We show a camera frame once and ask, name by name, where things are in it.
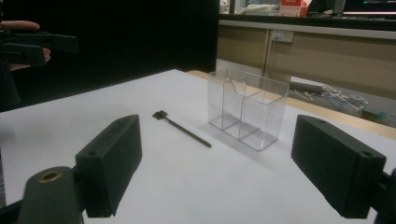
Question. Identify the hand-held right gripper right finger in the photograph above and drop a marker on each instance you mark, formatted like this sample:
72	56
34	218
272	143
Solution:
336	165

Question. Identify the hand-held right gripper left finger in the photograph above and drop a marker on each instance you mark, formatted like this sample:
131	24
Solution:
107	165

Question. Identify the clear acrylic organizer box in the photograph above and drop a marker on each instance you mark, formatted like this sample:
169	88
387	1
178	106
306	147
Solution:
264	118

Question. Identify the thin black brush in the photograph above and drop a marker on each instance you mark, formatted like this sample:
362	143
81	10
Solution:
186	131

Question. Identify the green and blue plastic bag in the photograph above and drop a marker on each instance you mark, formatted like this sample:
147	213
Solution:
375	115

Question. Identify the black curtain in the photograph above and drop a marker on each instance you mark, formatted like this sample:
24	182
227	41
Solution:
124	37

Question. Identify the grey tube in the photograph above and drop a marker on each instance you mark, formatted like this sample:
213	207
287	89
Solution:
306	87

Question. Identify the wooden shelf unit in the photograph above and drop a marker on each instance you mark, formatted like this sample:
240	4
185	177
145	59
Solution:
327	62

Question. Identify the dark monitor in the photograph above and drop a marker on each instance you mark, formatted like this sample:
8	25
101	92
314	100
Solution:
367	6

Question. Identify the red and white box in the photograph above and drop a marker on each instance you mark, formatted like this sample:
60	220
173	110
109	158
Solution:
292	7

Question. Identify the white cloth bundle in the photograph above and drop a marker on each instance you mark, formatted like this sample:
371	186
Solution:
260	9

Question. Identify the white wall socket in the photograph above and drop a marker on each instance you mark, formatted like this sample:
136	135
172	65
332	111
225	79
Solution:
282	36

